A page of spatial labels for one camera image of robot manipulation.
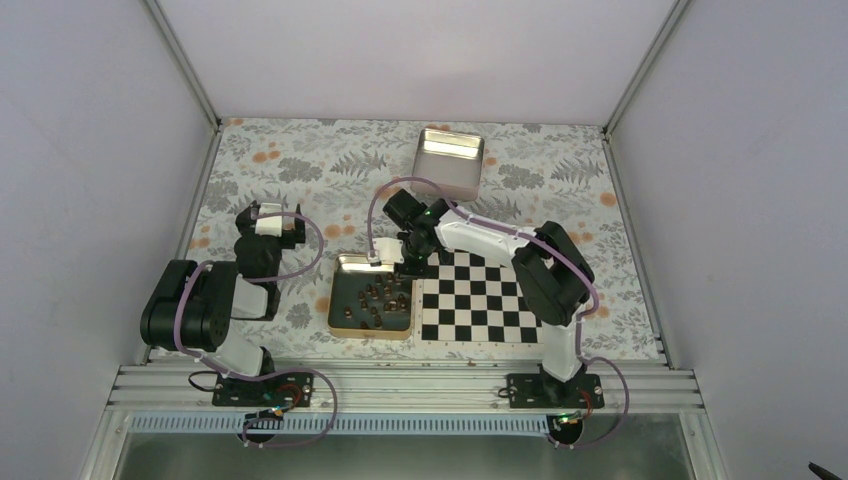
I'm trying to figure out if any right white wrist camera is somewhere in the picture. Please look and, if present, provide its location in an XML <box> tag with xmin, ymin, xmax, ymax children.
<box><xmin>366</xmin><ymin>237</ymin><xmax>404</xmax><ymax>266</ymax></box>

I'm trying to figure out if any right aluminium corner post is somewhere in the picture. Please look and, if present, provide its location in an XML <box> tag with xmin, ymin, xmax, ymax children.
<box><xmin>603</xmin><ymin>0</ymin><xmax>692</xmax><ymax>142</ymax></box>

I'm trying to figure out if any aluminium front rail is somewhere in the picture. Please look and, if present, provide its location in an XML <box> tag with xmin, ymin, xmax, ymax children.
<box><xmin>107</xmin><ymin>363</ymin><xmax>705</xmax><ymax>414</ymax></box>

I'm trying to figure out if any floral patterned table mat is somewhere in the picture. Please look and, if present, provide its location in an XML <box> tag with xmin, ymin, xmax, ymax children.
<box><xmin>188</xmin><ymin>118</ymin><xmax>661</xmax><ymax>362</ymax></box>

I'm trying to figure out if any purple cable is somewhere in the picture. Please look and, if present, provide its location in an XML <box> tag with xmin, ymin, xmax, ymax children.
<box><xmin>173</xmin><ymin>210</ymin><xmax>339</xmax><ymax>450</ymax></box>
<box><xmin>366</xmin><ymin>176</ymin><xmax>631</xmax><ymax>450</ymax></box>

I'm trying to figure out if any aluminium corner post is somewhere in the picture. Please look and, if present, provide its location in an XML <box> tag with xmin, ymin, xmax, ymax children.
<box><xmin>141</xmin><ymin>0</ymin><xmax>221</xmax><ymax>130</ymax></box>
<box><xmin>603</xmin><ymin>0</ymin><xmax>692</xmax><ymax>142</ymax></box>

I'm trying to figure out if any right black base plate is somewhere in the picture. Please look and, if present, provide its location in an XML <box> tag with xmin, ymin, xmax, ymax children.
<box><xmin>497</xmin><ymin>372</ymin><xmax>605</xmax><ymax>409</ymax></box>

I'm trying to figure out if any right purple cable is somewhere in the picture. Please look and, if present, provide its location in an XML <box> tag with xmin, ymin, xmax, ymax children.
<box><xmin>366</xmin><ymin>176</ymin><xmax>631</xmax><ymax>450</ymax></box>

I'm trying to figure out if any black white chessboard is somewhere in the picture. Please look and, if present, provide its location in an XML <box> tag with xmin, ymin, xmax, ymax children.
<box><xmin>416</xmin><ymin>251</ymin><xmax>542</xmax><ymax>347</ymax></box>

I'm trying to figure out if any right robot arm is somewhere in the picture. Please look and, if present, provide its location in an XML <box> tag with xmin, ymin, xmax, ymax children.
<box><xmin>370</xmin><ymin>189</ymin><xmax>597</xmax><ymax>407</ymax></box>

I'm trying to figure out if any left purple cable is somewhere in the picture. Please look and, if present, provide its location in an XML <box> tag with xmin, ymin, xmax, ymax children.
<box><xmin>173</xmin><ymin>210</ymin><xmax>339</xmax><ymax>450</ymax></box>

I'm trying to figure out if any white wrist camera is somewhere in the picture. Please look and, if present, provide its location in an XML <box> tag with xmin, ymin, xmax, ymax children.
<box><xmin>366</xmin><ymin>237</ymin><xmax>404</xmax><ymax>266</ymax></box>
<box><xmin>254</xmin><ymin>203</ymin><xmax>283</xmax><ymax>237</ymax></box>

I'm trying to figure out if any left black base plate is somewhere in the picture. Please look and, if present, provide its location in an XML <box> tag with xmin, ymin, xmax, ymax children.
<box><xmin>211</xmin><ymin>372</ymin><xmax>314</xmax><ymax>409</ymax></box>

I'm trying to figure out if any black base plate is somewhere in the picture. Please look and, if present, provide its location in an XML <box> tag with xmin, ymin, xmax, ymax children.
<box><xmin>497</xmin><ymin>372</ymin><xmax>605</xmax><ymax>409</ymax></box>
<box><xmin>211</xmin><ymin>372</ymin><xmax>314</xmax><ymax>409</ymax></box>

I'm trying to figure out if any gold tin tray with pieces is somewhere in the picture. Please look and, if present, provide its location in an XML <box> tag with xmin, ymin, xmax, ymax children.
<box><xmin>327</xmin><ymin>254</ymin><xmax>415</xmax><ymax>341</ymax></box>

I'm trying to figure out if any left aluminium corner post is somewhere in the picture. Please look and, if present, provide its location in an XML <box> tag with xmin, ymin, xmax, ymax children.
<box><xmin>141</xmin><ymin>0</ymin><xmax>221</xmax><ymax>130</ymax></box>

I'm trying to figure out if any empty silver pink tin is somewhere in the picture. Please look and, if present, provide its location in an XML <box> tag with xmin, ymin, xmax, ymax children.
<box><xmin>411</xmin><ymin>128</ymin><xmax>485</xmax><ymax>201</ymax></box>

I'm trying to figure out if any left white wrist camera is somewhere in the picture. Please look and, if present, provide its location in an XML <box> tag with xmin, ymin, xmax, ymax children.
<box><xmin>254</xmin><ymin>203</ymin><xmax>283</xmax><ymax>237</ymax></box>

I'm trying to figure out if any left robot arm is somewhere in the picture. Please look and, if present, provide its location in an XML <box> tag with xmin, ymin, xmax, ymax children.
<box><xmin>140</xmin><ymin>201</ymin><xmax>307</xmax><ymax>405</ymax></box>

